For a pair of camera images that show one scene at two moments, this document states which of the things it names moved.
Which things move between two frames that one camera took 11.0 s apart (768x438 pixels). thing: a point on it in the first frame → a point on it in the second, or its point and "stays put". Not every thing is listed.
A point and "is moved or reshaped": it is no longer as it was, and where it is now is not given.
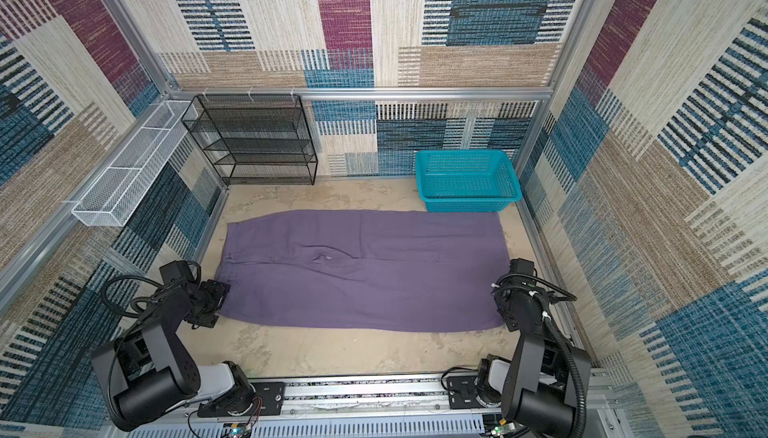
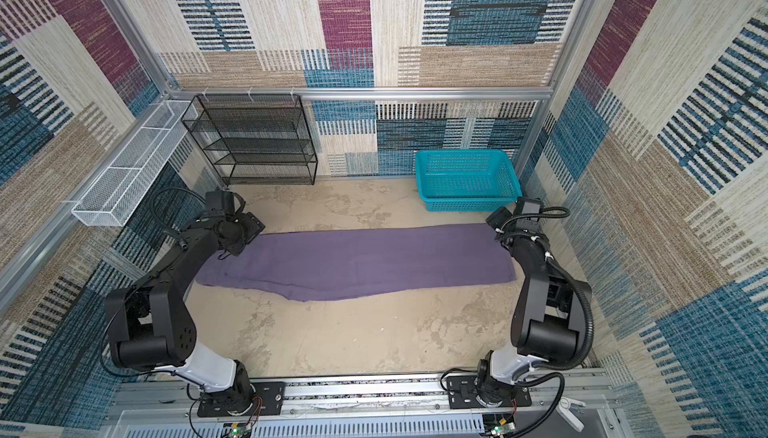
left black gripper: [216, 288] → [253, 226]
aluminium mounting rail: [369, 408] stays put
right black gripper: [511, 324] → [496, 218]
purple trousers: [363, 271] is moved or reshaped
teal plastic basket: [467, 181] stays put
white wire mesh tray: [109, 199] stays put
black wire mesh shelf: [255, 140] stays put
